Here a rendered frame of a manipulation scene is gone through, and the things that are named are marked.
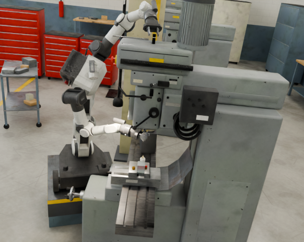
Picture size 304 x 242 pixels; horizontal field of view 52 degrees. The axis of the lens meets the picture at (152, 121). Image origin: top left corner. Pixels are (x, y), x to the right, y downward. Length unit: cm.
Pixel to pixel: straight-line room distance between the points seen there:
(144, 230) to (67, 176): 120
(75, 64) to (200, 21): 98
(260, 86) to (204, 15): 58
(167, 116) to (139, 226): 72
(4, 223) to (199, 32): 254
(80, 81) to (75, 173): 96
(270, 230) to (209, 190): 152
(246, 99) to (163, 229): 120
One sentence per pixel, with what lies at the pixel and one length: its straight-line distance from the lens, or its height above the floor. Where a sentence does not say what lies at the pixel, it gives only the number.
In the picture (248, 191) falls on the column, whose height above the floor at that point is 98.
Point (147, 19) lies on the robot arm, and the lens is 217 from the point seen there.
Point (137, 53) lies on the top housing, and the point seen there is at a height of 185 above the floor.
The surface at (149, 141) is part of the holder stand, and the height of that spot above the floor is 104.
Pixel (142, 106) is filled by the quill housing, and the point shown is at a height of 149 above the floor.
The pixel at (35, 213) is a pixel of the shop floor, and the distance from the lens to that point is 352.
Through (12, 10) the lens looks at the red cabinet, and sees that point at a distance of 729.
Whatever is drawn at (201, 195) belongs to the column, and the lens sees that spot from 233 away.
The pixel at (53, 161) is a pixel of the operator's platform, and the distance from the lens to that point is 355.
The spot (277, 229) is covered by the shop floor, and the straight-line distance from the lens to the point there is 376.
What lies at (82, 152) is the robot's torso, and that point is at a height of 69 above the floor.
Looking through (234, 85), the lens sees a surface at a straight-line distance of 211.
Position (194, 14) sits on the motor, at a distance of 199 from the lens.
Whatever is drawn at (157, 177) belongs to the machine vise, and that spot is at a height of 100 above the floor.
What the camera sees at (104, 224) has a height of 48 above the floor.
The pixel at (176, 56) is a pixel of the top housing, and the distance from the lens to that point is 199.
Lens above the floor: 227
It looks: 24 degrees down
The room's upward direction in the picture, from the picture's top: 6 degrees clockwise
